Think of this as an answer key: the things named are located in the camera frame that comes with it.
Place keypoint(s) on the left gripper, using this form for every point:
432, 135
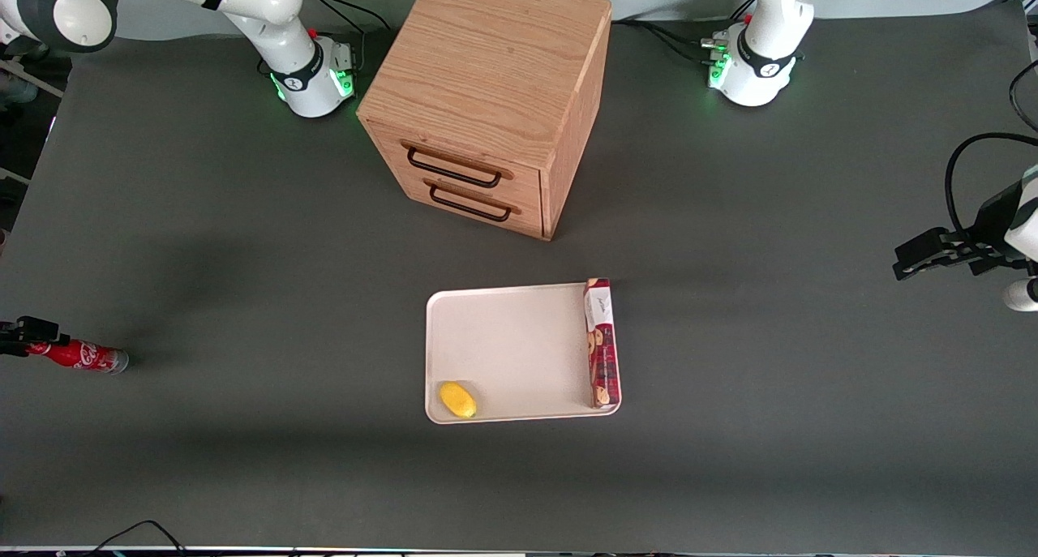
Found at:
991, 217

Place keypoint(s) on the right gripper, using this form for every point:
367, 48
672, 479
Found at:
28, 328

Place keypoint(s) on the red coke bottle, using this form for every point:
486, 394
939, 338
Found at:
81, 354

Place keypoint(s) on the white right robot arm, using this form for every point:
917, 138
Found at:
268, 6

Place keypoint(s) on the white plastic tray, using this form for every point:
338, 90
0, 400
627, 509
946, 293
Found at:
519, 346

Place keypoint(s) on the dark grey table mat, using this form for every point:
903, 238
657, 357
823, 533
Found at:
243, 297

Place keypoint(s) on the red cookie box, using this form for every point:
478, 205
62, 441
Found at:
602, 354

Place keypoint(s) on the yellow lemon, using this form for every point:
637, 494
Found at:
457, 400

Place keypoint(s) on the wooden drawer cabinet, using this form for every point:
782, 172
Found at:
486, 62

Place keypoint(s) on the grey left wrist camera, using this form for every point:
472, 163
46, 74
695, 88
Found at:
1020, 296

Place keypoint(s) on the aluminium frame bar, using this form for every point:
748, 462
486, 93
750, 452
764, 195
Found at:
32, 77

